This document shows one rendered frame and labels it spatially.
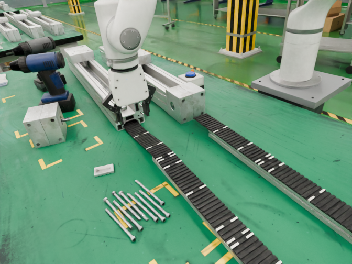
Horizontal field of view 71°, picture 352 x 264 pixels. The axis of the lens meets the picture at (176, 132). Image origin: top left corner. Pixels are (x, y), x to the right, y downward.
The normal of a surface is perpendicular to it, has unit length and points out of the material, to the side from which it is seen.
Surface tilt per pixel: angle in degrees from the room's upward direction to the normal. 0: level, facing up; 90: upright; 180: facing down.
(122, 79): 87
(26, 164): 0
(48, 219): 0
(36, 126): 90
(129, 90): 90
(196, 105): 90
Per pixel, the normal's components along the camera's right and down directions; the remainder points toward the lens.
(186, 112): 0.51, 0.44
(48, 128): 0.31, 0.51
